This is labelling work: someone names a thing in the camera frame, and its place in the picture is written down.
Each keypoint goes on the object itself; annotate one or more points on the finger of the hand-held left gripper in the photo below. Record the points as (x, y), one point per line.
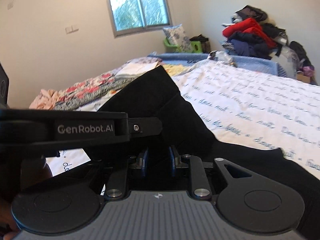
(147, 127)

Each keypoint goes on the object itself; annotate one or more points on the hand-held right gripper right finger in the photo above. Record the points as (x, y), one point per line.
(172, 162)

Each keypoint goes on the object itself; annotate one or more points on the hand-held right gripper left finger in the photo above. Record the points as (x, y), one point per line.
(145, 162)

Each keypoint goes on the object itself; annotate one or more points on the black pants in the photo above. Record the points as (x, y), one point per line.
(155, 100)

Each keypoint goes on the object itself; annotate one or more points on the person's left hand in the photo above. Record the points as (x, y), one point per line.
(46, 172)

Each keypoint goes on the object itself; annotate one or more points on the pink cloth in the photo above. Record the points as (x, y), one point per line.
(45, 98)

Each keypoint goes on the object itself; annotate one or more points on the floral striped cloth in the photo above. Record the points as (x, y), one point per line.
(92, 90)

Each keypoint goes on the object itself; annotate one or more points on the white folded cloth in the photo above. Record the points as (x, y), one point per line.
(140, 67)

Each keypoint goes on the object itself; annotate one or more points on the yellow cloth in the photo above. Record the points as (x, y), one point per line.
(176, 68)

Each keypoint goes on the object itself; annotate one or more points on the floral pillow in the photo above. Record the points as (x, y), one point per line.
(176, 37)

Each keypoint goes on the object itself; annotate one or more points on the white script-printed blanket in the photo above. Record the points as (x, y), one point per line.
(250, 100)

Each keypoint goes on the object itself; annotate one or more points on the black and white patterned cloth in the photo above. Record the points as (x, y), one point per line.
(221, 56)

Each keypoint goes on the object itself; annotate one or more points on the window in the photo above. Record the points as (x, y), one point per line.
(138, 5)

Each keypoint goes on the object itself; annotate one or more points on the blue bed sheet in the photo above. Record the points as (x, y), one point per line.
(252, 63)

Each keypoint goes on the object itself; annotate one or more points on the pile of clothes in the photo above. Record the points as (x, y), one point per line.
(252, 35)

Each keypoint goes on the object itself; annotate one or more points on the clear plastic bag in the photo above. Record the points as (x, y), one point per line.
(287, 57)

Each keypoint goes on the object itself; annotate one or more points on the cardboard box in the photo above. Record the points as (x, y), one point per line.
(303, 77)

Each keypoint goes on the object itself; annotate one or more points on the purple cloth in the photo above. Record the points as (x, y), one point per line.
(308, 70)

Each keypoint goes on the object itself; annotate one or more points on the wall switch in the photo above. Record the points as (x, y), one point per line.
(71, 29)

